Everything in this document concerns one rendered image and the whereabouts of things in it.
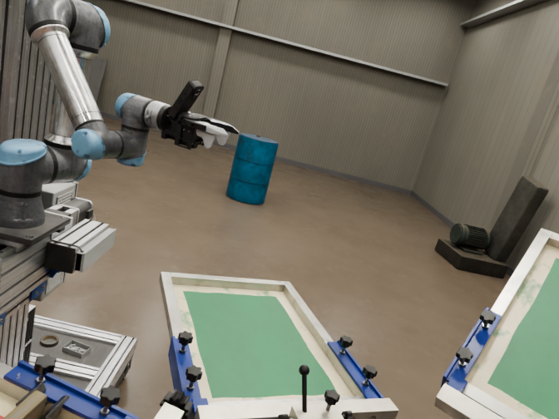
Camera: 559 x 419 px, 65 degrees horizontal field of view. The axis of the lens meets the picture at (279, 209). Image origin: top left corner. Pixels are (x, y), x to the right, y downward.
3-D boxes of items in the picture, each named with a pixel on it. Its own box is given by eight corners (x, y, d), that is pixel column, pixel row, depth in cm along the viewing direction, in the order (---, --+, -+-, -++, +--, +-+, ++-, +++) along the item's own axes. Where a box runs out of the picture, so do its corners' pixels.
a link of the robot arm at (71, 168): (24, 178, 134) (44, -12, 120) (66, 174, 147) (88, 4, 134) (51, 190, 130) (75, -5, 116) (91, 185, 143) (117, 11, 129)
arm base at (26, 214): (6, 206, 136) (8, 175, 133) (54, 218, 137) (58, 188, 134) (-28, 219, 121) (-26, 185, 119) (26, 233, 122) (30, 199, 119)
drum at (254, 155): (227, 189, 756) (240, 130, 730) (264, 198, 761) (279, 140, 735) (223, 198, 692) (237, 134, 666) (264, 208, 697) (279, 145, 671)
